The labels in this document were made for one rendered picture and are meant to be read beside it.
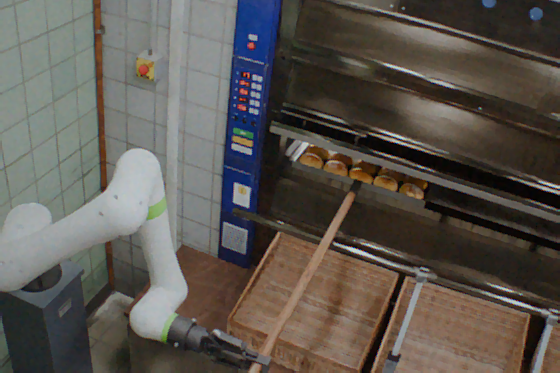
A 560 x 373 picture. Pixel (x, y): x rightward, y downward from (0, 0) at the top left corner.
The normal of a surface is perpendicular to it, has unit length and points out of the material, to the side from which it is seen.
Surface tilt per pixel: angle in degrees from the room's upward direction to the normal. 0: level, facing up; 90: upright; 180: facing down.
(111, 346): 0
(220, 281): 0
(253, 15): 90
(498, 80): 70
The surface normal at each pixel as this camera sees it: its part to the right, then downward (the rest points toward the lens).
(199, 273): 0.14, -0.83
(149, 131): -0.34, 0.47
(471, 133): -0.27, 0.16
